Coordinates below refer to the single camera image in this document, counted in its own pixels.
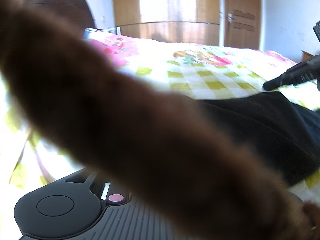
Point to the wooden bedroom door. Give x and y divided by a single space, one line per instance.
243 23

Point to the dark navy pants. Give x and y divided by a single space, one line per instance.
284 134

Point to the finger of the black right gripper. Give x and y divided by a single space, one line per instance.
277 82

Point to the dark wooden headboard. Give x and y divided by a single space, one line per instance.
77 12

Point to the wooden wardrobe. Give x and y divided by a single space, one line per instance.
187 21

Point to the wooden side cabinet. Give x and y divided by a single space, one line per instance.
306 55

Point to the floral checkered bed sheet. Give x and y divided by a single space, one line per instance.
198 71

